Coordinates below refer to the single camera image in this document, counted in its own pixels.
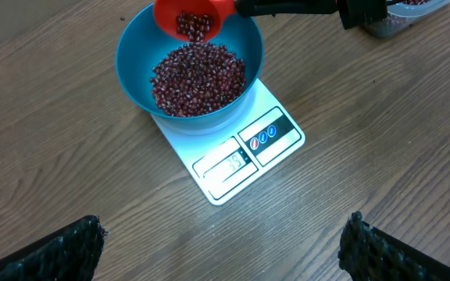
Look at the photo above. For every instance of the orange measuring scoop blue handle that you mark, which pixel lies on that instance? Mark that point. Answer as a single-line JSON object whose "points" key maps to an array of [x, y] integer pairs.
{"points": [[192, 20]]}

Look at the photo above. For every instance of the clear plastic container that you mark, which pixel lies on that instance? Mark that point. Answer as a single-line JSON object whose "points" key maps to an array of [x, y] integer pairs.
{"points": [[401, 17]]}

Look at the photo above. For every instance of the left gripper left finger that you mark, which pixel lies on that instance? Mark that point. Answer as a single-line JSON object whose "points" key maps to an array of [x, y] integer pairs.
{"points": [[70, 253]]}

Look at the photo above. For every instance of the white digital kitchen scale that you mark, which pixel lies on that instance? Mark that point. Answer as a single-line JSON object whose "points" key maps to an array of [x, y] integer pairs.
{"points": [[228, 154]]}

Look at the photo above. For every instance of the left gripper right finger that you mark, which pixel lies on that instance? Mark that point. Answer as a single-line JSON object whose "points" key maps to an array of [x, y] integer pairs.
{"points": [[368, 253]]}

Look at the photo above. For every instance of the red beans in bowl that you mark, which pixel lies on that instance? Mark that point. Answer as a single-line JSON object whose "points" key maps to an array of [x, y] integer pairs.
{"points": [[197, 79]]}

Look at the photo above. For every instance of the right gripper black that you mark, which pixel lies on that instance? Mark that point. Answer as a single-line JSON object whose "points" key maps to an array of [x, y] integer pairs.
{"points": [[353, 13]]}

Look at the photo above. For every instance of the blue bowl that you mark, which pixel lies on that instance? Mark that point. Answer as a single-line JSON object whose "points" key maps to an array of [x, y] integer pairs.
{"points": [[143, 44]]}

